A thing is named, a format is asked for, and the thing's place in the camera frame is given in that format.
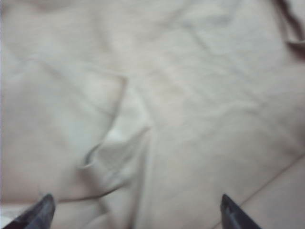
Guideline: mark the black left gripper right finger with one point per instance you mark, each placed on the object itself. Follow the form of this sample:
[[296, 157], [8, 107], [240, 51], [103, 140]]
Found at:
[[233, 217]]

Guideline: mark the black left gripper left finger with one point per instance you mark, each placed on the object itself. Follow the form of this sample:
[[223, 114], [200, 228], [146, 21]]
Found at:
[[35, 214]]

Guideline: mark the beige T-shirt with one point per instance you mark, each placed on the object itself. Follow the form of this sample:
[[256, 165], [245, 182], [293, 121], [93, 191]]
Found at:
[[166, 95]]

